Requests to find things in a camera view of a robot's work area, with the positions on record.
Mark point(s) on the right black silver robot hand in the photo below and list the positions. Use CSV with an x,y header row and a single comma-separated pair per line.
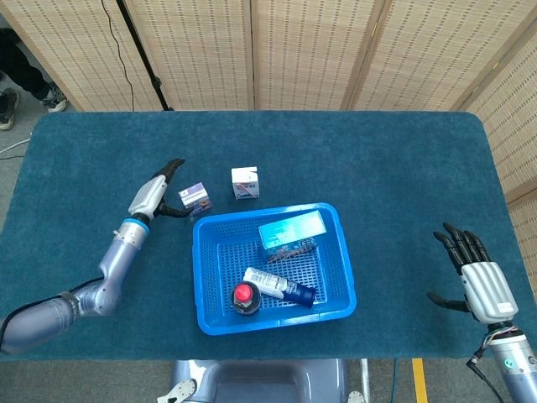
x,y
488,291

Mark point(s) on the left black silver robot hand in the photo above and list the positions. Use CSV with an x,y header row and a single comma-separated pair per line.
x,y
147,195

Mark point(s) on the small purple carton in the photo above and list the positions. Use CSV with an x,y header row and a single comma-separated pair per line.
x,y
195,199

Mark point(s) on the white milk carton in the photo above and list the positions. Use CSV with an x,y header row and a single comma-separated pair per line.
x,y
245,184

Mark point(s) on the cola bottle red cap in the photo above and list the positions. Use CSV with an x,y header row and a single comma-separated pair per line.
x,y
244,296

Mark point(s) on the blue chocolate cookie box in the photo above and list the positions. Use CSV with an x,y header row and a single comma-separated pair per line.
x,y
291,231

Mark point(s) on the white bottle blue cap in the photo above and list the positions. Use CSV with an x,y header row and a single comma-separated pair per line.
x,y
277,285

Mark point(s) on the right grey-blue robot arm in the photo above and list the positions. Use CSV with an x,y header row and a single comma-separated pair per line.
x,y
514,365

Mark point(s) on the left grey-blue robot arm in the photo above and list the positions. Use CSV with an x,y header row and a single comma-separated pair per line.
x,y
113,268

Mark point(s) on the blue perforated plastic basket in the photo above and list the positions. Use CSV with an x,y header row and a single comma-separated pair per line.
x,y
210,302

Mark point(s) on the yellow floor tape strip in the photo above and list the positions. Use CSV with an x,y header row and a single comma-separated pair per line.
x,y
419,382

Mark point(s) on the dark sneaker white sole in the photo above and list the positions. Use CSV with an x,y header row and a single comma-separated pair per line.
x,y
8,111
56,101

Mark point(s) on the black tripod stand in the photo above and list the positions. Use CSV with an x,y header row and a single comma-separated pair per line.
x,y
144,63

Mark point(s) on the teal table cloth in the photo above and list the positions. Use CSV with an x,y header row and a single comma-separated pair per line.
x,y
377,168

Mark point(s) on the person black trousers leg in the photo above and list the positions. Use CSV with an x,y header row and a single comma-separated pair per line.
x,y
21,67

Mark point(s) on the grey-blue robot torso base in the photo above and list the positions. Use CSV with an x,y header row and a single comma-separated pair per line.
x,y
260,382

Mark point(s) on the bamboo folding screen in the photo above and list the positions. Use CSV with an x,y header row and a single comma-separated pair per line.
x,y
314,42

